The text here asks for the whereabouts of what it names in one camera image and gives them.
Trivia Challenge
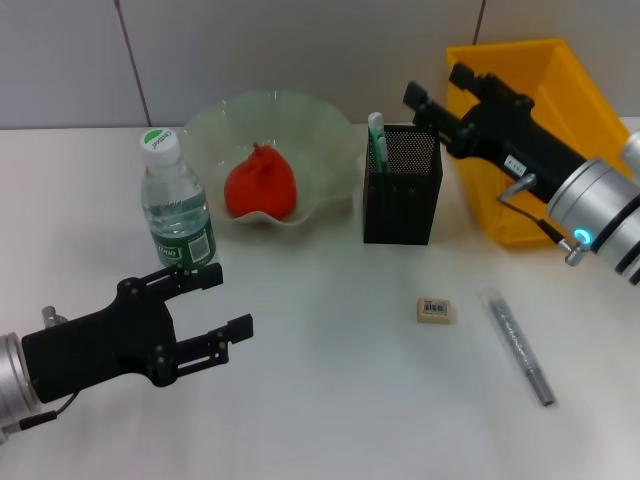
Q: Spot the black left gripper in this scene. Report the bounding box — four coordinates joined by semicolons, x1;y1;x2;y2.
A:
22;262;255;405

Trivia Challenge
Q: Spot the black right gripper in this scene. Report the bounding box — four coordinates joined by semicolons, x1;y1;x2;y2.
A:
402;62;587;205

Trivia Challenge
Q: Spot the green utility knife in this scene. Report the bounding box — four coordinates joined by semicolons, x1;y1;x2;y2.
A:
367;112;391;175

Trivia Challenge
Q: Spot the clear green-label water bottle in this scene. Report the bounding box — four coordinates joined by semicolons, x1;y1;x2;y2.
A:
139;127;219;270

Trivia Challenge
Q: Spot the red-orange toy orange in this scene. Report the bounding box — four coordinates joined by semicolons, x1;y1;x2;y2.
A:
223;142;297;220

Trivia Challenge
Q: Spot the black mesh pen holder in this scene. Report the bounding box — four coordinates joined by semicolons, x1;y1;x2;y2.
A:
362;124;444;246

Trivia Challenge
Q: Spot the green frosted glass fruit bowl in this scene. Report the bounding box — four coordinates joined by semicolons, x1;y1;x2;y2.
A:
180;89;366;226

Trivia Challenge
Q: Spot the beige eraser with barcode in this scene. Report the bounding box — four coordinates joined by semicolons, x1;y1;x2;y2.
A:
415;297;457;326

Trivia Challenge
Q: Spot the grey pen in clear wrapper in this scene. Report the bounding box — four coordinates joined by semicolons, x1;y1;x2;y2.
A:
479;286;557;407

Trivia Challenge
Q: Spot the yellow plastic storage bin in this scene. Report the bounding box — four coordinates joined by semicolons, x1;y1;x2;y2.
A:
444;37;634;250

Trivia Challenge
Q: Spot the silver right gripper cable plug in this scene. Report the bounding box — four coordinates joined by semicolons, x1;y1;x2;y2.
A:
496;173;538;204

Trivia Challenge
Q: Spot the silver gripper cable plug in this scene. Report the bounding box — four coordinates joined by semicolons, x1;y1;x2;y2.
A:
41;305;69;329
496;173;538;204

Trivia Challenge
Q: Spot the thin dark right gripper cable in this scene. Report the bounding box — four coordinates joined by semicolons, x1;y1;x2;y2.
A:
501;197;544;227

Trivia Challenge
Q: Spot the silver left gripper cable plug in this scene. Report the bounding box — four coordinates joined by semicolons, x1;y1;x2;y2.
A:
41;305;69;329

